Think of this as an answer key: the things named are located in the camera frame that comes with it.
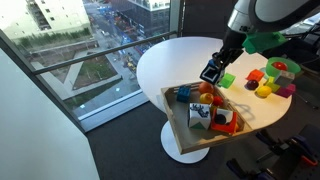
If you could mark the blue lego cube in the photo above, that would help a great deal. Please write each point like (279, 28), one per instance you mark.
(183, 94)

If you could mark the grey block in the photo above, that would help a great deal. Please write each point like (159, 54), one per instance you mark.
(284, 78)

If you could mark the yellow red apple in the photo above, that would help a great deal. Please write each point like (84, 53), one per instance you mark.
(206, 98)

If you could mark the magenta block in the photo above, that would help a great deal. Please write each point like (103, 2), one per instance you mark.
(286, 91)

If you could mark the red tomato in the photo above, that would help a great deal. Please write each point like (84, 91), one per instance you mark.
(217, 101)

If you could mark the blue number four cube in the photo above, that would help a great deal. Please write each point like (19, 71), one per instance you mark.
(212, 73)

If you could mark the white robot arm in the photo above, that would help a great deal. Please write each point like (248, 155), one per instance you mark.
(252, 26)

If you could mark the dark purple plum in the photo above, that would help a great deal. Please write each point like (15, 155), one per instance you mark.
(252, 84)

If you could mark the white table pedestal base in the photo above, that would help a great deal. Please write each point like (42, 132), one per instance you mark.
(175, 149)

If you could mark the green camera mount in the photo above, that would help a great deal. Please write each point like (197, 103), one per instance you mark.
(259, 42)

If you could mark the yellow lemon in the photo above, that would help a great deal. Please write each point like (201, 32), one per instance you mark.
(264, 91)

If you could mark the green bowl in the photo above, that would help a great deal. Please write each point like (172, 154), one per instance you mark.
(291, 66)

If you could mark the orange red block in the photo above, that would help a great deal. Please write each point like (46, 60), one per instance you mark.
(255, 75)

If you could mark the orange fruit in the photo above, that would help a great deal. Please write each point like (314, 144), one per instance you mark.
(205, 87)

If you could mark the yellow green block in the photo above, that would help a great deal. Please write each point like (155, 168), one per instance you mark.
(270, 83)

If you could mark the black clamp orange handles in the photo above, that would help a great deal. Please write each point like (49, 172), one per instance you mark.
(293, 149)

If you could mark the white black patterned cube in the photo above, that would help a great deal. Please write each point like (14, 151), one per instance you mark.
(199, 116)

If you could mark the wooden tray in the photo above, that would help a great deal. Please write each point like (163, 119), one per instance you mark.
(177, 113)

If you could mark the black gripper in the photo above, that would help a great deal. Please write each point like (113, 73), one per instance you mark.
(232, 48)

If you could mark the red ball in bowl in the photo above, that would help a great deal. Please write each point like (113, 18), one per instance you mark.
(280, 66)

